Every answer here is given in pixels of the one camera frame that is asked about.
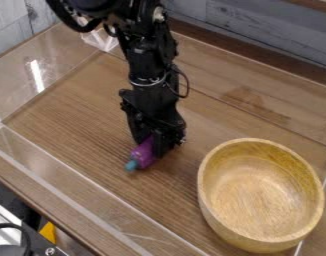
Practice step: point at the purple toy eggplant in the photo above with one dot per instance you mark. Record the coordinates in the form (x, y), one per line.
(141, 156)

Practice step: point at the brown wooden bowl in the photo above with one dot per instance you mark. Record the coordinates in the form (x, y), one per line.
(259, 194)

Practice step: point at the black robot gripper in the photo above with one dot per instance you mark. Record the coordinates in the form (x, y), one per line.
(148, 104)

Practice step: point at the black device with yellow label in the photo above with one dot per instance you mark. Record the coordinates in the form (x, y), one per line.
(20, 241)

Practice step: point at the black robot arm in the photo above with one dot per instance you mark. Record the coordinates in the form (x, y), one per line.
(137, 23)

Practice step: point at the clear acrylic corner bracket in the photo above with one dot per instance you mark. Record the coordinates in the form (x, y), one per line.
(100, 40)

